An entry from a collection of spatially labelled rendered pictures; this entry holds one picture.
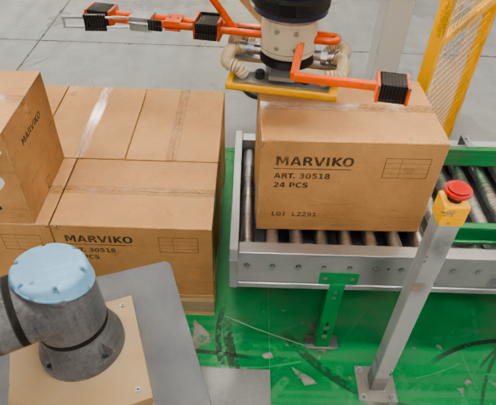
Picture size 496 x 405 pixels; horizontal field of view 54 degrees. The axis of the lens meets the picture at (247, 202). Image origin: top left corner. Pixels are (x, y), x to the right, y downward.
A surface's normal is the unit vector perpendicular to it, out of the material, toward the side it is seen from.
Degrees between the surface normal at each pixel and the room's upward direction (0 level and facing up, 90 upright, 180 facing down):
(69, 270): 5
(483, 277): 90
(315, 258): 90
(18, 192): 90
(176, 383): 0
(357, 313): 0
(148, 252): 90
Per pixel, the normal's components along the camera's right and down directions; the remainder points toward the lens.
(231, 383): 0.03, -0.73
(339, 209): 0.00, 0.68
